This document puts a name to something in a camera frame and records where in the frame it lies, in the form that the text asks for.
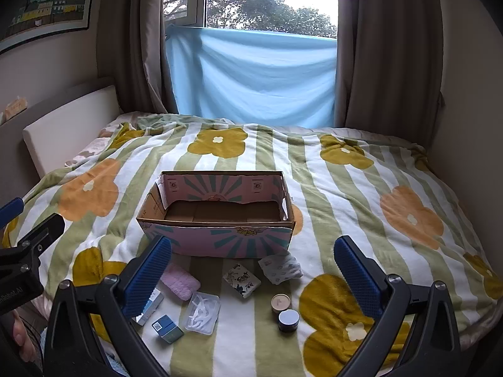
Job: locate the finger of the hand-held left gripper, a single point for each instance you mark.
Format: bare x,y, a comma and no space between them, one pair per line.
11,210
45,229

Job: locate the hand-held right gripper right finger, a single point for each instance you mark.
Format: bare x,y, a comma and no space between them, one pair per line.
357,279

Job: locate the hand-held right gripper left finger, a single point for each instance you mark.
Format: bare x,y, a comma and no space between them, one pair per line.
147,279

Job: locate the striped floral blanket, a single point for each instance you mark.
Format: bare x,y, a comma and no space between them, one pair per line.
334,204

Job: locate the brown curtain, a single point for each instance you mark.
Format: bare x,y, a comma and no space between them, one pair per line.
387,47
143,39

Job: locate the beige round jar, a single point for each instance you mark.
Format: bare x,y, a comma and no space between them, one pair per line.
280,302

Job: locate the blue and white carton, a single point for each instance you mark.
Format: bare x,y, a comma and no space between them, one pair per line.
151,308

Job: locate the pink bed sheet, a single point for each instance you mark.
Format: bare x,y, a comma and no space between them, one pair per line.
92,147

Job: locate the small orange packet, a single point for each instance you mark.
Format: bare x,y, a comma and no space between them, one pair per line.
15,105

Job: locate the person's left hand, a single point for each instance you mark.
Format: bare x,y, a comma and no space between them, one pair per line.
19,332

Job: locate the dark blue round jar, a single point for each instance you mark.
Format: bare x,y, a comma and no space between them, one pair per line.
289,320

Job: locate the bird print tissue pack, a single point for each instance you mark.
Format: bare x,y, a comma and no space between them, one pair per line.
241,279

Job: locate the white headboard cushion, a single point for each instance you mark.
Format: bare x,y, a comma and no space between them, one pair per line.
74,125

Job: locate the pink printed cardboard box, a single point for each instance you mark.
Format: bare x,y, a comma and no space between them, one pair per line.
232,239

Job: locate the small teal box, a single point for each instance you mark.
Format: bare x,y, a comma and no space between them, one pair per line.
167,328

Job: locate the clear plastic packet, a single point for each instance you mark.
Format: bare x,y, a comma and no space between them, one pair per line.
202,312

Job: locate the light blue fluffy cloth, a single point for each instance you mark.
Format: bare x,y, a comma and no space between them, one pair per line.
118,367

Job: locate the wall poster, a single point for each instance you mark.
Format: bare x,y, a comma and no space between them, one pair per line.
47,4

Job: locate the white patterned soft packet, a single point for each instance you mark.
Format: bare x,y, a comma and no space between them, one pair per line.
281,268

